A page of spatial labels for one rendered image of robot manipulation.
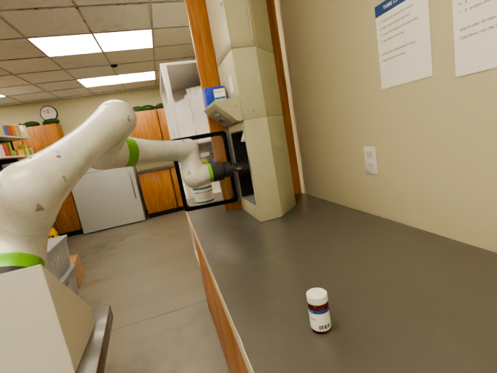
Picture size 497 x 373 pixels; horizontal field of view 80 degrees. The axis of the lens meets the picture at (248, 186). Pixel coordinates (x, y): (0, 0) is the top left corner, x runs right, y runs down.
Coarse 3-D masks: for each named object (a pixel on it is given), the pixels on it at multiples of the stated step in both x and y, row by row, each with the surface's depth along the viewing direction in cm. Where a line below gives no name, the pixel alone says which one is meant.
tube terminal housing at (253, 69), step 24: (240, 48) 126; (240, 72) 127; (264, 72) 133; (240, 96) 128; (264, 96) 132; (264, 120) 132; (264, 144) 134; (264, 168) 135; (288, 168) 152; (264, 192) 137; (288, 192) 150; (264, 216) 138
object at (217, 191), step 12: (204, 144) 158; (216, 144) 159; (204, 156) 159; (216, 156) 160; (180, 168) 158; (228, 180) 163; (192, 192) 161; (204, 192) 162; (216, 192) 163; (228, 192) 164; (192, 204) 162
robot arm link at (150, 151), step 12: (144, 144) 116; (156, 144) 122; (168, 144) 127; (180, 144) 133; (192, 144) 138; (144, 156) 116; (156, 156) 122; (168, 156) 127; (180, 156) 133; (192, 156) 137
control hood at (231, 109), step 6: (216, 102) 126; (222, 102) 126; (228, 102) 127; (234, 102) 128; (210, 108) 138; (216, 108) 132; (222, 108) 127; (228, 108) 127; (234, 108) 128; (240, 108) 129; (210, 114) 151; (222, 114) 135; (228, 114) 128; (234, 114) 128; (240, 114) 129; (234, 120) 131; (240, 120) 130
